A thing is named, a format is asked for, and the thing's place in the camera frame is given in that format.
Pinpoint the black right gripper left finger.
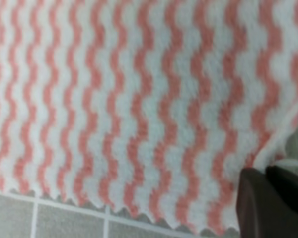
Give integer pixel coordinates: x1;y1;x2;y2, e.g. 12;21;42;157
236;168;298;238

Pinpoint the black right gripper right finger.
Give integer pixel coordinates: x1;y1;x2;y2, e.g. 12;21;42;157
265;166;298;214

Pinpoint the pink white wavy towel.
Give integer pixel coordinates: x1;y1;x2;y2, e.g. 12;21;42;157
0;0;298;234

